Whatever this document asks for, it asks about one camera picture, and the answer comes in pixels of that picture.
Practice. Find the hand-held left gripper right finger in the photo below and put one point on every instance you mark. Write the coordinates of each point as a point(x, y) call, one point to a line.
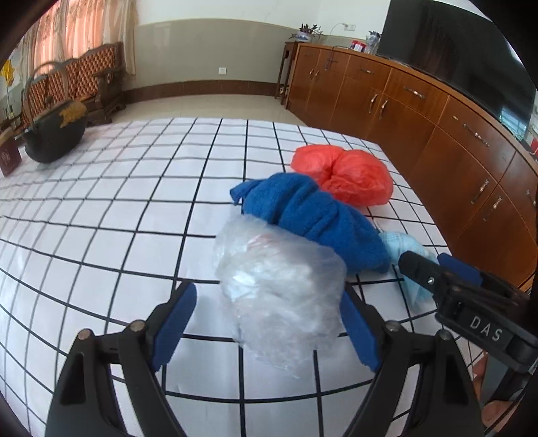
point(359, 336)

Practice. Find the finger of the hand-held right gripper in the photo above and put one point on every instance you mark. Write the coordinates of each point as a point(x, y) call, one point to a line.
point(460, 269)
point(420, 269)

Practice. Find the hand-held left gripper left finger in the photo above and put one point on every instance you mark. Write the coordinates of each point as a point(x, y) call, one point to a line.
point(174, 327)

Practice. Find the light blue face mask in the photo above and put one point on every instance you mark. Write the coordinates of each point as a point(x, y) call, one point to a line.
point(395, 246)

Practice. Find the clear plastic bag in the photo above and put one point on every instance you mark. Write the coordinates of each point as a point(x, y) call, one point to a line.
point(277, 285)

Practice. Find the checkered tablecloth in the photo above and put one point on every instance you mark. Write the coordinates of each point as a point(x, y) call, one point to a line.
point(105, 252)

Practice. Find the red plastic bag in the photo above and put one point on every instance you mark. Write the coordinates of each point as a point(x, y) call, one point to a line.
point(353, 176)

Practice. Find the blue towel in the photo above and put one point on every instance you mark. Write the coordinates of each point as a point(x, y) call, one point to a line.
point(319, 214)

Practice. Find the wooden cabinet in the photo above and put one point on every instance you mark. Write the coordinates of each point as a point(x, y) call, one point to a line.
point(420, 105)

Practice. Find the black iron teapot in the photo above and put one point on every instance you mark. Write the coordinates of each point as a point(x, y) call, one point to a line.
point(54, 138)

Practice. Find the black television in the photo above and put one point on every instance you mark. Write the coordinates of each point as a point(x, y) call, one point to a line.
point(454, 42)

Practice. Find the small red box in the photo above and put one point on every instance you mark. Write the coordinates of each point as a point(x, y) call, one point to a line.
point(357, 45)

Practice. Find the brown box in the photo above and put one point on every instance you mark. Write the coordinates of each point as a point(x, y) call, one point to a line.
point(9, 159)

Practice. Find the potted plant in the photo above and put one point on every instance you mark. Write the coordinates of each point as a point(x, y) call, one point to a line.
point(306, 32)

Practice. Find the wooden sofa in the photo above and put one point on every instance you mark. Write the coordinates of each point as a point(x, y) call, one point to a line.
point(84, 80)

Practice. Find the coat rack with hat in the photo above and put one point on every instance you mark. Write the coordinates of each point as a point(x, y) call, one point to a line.
point(6, 71)

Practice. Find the pink curtain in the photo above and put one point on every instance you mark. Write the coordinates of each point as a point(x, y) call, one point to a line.
point(84, 25)

